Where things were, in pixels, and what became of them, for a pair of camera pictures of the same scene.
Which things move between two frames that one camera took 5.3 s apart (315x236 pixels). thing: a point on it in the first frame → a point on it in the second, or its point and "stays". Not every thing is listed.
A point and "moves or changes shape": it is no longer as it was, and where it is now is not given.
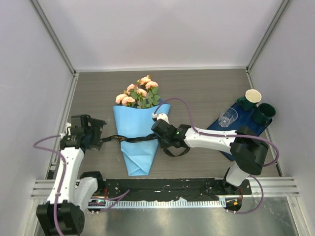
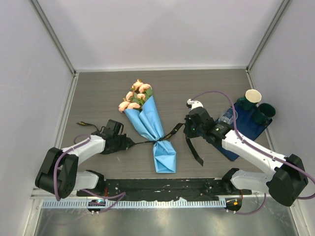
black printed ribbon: [122, 138] → [160, 140]
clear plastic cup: [229, 115] stays
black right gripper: [162, 144] → [189, 133]
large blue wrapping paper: [132, 121] → [148, 119]
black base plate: [151, 188] stays
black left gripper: [97, 126] → [126, 143]
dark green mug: [264, 113] stays
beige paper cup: [253, 96] stays
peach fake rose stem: [147, 94] moves or changes shape
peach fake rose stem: [139, 96] moves or changes shape
